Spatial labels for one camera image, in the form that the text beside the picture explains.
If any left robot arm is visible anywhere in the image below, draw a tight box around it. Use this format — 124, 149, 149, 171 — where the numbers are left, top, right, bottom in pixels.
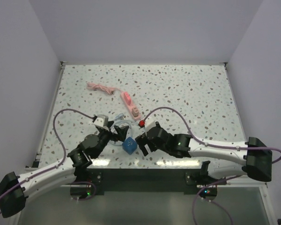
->
0, 121, 129, 218

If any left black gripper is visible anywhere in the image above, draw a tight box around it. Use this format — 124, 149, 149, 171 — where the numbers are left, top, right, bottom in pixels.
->
93, 120, 128, 158

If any pink brown plug adapter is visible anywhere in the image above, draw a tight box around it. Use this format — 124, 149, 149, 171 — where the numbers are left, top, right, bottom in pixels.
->
132, 107, 140, 117

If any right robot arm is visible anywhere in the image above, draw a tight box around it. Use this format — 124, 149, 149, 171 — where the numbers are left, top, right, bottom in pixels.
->
135, 120, 273, 184

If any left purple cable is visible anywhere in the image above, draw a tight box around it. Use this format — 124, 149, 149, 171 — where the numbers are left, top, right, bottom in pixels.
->
0, 109, 99, 218

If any pink power strip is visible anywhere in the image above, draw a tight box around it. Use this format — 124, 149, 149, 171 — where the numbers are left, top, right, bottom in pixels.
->
86, 82, 141, 121

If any aluminium front rail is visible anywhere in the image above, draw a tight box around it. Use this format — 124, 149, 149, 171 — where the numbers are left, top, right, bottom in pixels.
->
24, 152, 269, 188

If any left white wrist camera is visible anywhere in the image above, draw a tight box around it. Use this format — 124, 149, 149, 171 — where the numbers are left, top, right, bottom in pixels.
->
92, 114, 109, 130

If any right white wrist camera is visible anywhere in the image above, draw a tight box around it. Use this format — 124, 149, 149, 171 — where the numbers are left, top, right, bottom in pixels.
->
138, 118, 156, 130

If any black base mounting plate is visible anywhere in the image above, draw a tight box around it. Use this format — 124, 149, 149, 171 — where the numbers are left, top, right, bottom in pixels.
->
60, 167, 228, 196

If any blue cube socket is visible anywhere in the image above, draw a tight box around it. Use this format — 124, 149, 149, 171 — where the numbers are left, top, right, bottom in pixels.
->
122, 137, 138, 155

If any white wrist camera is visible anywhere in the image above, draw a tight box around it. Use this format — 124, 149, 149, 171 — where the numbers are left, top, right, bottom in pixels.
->
92, 114, 109, 130
138, 118, 156, 130

